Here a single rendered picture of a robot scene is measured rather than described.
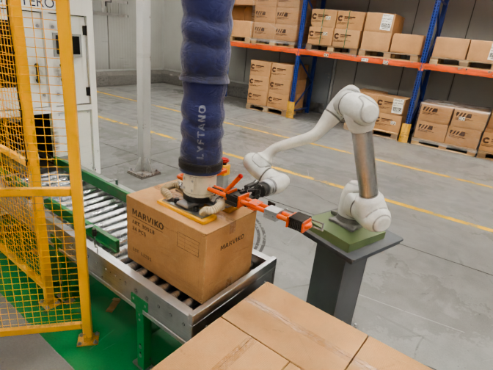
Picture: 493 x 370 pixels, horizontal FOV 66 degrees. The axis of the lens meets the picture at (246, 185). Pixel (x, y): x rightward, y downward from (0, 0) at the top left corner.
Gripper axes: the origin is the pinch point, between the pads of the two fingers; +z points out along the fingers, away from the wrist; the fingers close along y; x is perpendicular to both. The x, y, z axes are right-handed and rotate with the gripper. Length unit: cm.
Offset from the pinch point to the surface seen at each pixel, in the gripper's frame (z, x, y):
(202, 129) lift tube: 7.6, 20.4, -30.5
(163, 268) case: 19, 31, 46
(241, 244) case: -9.5, 2.3, 29.9
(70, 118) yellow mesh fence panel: 43, 72, -28
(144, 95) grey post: -162, 277, 5
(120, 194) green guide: -23, 129, 48
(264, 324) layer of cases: 8, -28, 54
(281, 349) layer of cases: 15, -43, 54
